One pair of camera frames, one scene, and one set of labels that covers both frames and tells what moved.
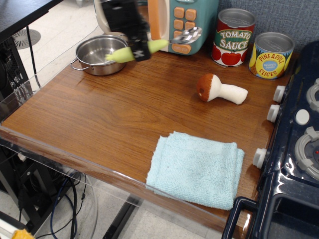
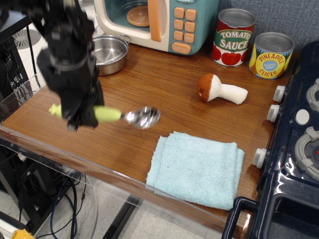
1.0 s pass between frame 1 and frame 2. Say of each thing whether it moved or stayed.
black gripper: moved
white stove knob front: stayed
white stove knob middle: stayed
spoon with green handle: moved
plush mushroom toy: stayed
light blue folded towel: stayed
